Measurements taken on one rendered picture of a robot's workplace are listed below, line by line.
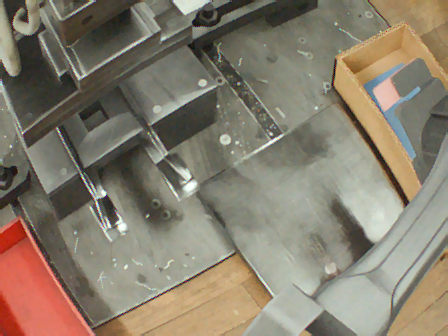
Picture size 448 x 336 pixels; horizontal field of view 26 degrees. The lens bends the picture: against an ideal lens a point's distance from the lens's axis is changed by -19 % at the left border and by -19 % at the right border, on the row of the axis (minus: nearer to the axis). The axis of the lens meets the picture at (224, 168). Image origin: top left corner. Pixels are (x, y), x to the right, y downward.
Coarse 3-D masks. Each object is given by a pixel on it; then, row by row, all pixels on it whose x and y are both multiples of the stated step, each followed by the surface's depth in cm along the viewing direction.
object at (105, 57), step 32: (160, 0) 93; (96, 32) 87; (128, 32) 87; (160, 32) 88; (192, 32) 94; (0, 64) 91; (32, 64) 91; (64, 64) 89; (96, 64) 86; (128, 64) 91; (32, 96) 90; (64, 96) 90; (96, 96) 93; (32, 128) 89
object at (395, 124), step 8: (400, 64) 117; (392, 72) 116; (376, 80) 116; (384, 80) 116; (368, 88) 115; (416, 88) 116; (408, 96) 115; (376, 104) 115; (384, 112) 114; (392, 112) 114; (392, 120) 114; (392, 128) 114; (400, 128) 114; (400, 136) 113; (408, 144) 113; (408, 152) 113
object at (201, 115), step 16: (208, 96) 108; (192, 112) 109; (208, 112) 111; (160, 128) 108; (176, 128) 110; (192, 128) 112; (128, 144) 106; (176, 144) 113; (112, 160) 107; (64, 192) 105; (80, 192) 108; (64, 208) 109
